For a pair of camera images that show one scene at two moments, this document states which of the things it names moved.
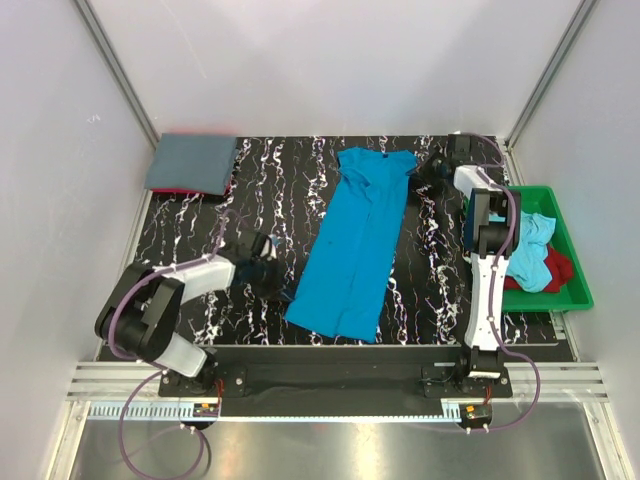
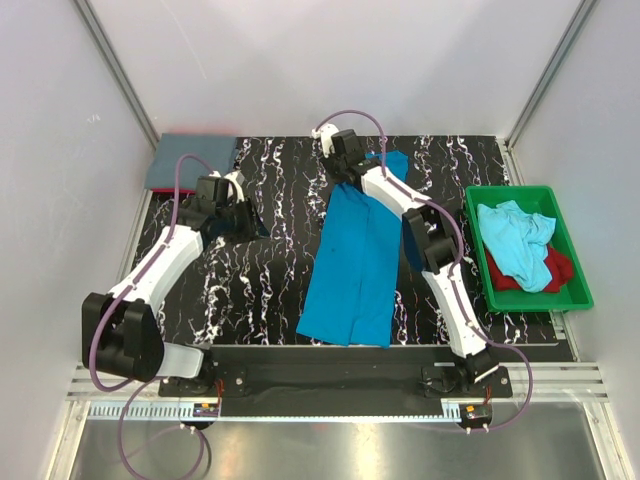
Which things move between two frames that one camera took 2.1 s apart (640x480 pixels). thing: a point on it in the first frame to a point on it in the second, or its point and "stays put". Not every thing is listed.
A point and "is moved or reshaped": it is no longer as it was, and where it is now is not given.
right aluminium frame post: (582, 14) stays put
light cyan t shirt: (528, 268) stays put
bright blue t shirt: (341, 285) is moved or reshaped
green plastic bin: (541, 199) stays put
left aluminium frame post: (117, 71) stays put
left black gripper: (278, 290) to (252, 222)
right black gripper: (422, 175) to (327, 162)
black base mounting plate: (327, 374) stays put
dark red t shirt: (560, 269) stays put
